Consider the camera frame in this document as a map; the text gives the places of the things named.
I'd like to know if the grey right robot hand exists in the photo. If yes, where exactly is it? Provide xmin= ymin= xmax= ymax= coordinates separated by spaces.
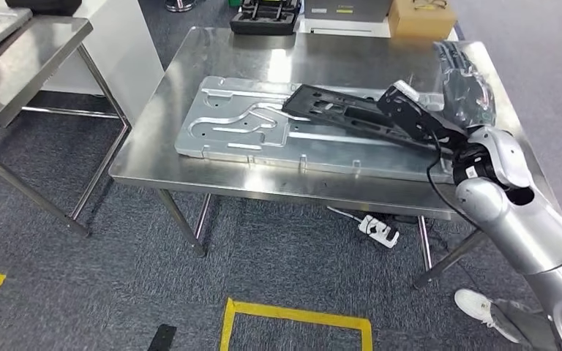
xmin=432 ymin=40 xmax=498 ymax=130

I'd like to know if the black plastic plate frame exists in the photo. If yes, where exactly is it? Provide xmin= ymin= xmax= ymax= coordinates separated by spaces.
xmin=281 ymin=83 xmax=452 ymax=154

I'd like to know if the stainless steel workbench table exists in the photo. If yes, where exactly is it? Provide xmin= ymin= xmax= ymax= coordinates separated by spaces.
xmin=108 ymin=26 xmax=562 ymax=290

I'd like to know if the brown cardboard box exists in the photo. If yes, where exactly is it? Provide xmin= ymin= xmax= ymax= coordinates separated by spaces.
xmin=386 ymin=0 xmax=458 ymax=41

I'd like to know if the grey flat box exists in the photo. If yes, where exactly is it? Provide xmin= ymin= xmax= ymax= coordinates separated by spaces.
xmin=304 ymin=0 xmax=394 ymax=23

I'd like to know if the white power strip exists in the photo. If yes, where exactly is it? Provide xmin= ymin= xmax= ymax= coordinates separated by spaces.
xmin=357 ymin=214 xmax=401 ymax=250

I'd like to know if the person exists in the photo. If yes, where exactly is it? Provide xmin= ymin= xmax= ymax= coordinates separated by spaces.
xmin=454 ymin=288 xmax=562 ymax=351

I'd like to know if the black foam tool case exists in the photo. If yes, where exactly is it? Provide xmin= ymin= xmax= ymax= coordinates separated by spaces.
xmin=229 ymin=0 xmax=304 ymax=37

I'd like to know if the yellow floor tape rectangle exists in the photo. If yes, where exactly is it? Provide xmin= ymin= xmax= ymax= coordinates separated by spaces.
xmin=219 ymin=297 xmax=375 ymax=351

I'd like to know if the chrome stool base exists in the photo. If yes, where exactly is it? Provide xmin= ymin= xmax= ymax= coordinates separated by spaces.
xmin=164 ymin=0 xmax=198 ymax=14

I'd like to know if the white cabinet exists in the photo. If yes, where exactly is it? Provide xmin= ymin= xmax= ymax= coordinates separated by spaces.
xmin=40 ymin=0 xmax=166 ymax=126

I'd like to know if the black carrying case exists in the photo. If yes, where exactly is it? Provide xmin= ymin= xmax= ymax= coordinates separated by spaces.
xmin=3 ymin=0 xmax=83 ymax=17

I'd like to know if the stainless steel side table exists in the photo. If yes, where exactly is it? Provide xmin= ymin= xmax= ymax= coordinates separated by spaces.
xmin=0 ymin=14 xmax=132 ymax=239

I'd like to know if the black right camera bracket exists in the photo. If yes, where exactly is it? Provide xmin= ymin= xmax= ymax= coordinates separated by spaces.
xmin=375 ymin=79 xmax=470 ymax=150

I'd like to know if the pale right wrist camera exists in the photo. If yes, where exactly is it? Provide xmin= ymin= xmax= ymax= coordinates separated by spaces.
xmin=391 ymin=79 xmax=421 ymax=101

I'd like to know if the thin black camera cable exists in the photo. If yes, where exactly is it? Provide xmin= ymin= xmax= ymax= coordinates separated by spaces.
xmin=425 ymin=129 xmax=482 ymax=230

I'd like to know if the white power cable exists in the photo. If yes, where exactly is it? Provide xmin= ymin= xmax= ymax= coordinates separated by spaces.
xmin=326 ymin=205 xmax=364 ymax=224

